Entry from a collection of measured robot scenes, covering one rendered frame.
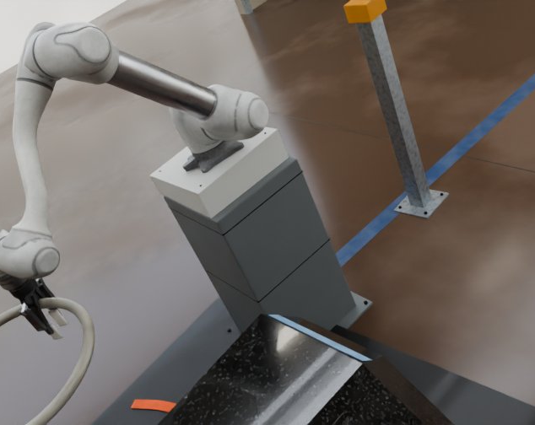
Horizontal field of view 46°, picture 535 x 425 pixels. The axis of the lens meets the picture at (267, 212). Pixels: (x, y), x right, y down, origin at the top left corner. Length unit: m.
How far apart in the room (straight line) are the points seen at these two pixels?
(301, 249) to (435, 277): 0.66
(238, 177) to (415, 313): 0.97
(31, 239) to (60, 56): 0.47
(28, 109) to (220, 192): 0.71
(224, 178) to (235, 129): 0.22
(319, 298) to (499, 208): 0.99
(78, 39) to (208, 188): 0.73
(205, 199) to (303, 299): 0.64
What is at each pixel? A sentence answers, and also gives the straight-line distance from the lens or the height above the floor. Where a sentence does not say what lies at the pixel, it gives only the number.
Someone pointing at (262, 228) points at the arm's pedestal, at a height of 0.65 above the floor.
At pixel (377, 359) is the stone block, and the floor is 0.79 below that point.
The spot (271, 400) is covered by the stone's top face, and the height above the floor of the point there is 0.85.
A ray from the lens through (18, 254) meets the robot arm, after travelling 1.69.
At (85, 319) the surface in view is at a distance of 1.79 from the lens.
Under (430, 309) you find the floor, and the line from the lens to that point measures 2.70.
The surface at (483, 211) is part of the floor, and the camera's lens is 3.11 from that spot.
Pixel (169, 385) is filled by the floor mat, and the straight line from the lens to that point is 2.90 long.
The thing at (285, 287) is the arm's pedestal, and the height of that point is 0.37.
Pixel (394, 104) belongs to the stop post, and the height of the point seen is 0.60.
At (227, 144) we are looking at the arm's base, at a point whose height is 0.95.
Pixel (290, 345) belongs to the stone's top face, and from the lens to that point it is 1.55.
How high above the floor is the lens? 1.93
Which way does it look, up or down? 32 degrees down
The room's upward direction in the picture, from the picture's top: 25 degrees counter-clockwise
